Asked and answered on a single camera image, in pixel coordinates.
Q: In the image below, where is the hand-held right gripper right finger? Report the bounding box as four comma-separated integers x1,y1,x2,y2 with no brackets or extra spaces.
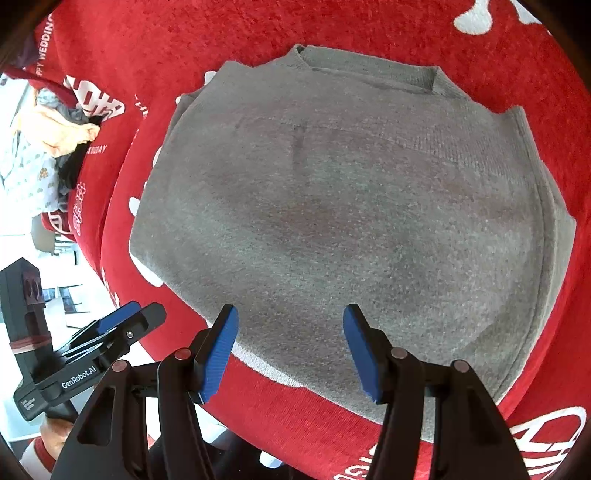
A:
342,303,527,480

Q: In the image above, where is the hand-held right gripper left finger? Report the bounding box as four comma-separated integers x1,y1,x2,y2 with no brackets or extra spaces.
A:
60,304,239,480

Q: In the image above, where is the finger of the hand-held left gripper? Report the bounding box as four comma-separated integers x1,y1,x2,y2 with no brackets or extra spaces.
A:
60,302,168,366
69,301,141,347

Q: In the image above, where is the grey sweater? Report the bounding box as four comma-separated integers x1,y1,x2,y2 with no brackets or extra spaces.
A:
129,44,578,446

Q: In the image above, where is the person's left forearm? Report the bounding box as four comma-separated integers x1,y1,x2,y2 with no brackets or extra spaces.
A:
21,415,78,476

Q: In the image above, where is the light patterned cloth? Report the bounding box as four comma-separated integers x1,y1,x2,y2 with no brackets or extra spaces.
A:
0,143,61,215

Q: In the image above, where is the black cloth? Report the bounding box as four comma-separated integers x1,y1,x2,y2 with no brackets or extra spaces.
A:
53,115,105,208

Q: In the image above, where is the yellow cloth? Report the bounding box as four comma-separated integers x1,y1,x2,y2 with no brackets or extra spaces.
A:
11,108,100,155

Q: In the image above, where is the grey cloth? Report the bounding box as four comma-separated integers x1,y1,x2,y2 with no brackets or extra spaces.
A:
34,88,90,125

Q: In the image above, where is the dark red cloth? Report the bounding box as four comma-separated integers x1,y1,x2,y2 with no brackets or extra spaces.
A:
2,65,77,109

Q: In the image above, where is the red printed blanket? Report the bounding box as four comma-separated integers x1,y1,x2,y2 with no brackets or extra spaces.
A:
34,0,591,480

